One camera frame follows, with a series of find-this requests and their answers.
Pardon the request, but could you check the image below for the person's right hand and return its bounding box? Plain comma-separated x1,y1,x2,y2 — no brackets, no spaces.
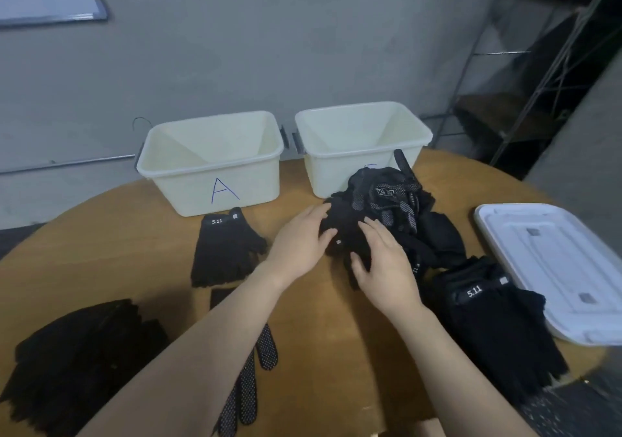
349,217,427,323

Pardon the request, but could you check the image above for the person's left hand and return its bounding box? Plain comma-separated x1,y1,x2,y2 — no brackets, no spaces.
263,201,340,287

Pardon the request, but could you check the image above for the pile of black gloves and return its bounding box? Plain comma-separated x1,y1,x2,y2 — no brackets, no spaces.
319,149,468,289
0,298,172,437

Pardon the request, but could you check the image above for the white plastic bin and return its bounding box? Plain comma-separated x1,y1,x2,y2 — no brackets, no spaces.
294,100,435,200
135,110,286,218

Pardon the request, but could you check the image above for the stack of black gloves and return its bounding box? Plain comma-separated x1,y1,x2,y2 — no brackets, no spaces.
0,298,172,437

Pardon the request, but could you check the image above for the person's left forearm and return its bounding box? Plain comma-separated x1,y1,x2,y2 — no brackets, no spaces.
78,262,295,437

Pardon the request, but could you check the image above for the person's right forearm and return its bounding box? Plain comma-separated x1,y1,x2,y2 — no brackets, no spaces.
391,304,540,437

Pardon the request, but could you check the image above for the white flat tray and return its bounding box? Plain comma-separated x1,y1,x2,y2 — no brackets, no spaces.
473,203,622,346

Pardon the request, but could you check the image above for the grey wall pipe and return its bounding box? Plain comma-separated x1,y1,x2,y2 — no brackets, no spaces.
0,153,142,175

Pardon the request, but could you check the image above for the metal rack frame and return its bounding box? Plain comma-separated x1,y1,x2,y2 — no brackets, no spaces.
428,0,622,175

